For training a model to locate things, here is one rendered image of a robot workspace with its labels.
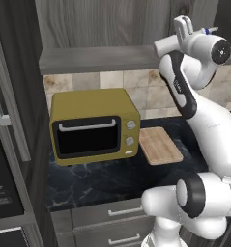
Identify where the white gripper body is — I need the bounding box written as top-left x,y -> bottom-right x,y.
173,14 -> 195,53

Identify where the wooden cutting board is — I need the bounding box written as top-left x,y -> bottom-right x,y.
138,126 -> 185,167

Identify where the yellow toaster oven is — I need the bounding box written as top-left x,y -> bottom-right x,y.
48,88 -> 142,168

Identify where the black toaster oven door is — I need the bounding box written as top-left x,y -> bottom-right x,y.
51,115 -> 123,160

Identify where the grey drawer front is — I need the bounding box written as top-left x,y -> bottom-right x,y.
73,217 -> 161,247
71,198 -> 155,230

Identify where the grey wood wall cabinet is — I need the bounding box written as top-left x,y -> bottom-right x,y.
34,0 -> 231,76

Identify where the silver toaster oven door handle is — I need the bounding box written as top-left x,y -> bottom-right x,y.
57,118 -> 117,133

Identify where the silver drawer handle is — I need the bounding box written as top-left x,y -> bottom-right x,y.
107,206 -> 144,217
107,233 -> 142,246

